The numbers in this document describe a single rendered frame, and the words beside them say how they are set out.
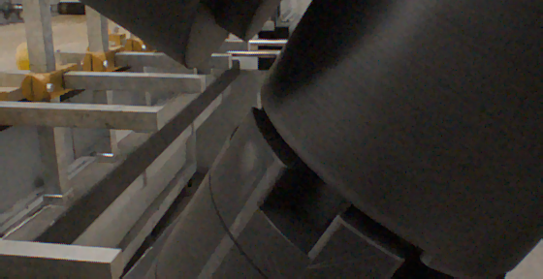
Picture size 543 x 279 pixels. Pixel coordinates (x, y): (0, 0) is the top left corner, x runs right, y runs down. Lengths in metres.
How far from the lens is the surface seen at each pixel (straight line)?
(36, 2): 1.11
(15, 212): 1.41
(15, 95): 1.36
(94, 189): 1.28
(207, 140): 3.14
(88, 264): 0.65
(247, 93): 3.02
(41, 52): 1.12
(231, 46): 1.55
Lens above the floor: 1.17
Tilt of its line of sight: 17 degrees down
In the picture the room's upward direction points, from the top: straight up
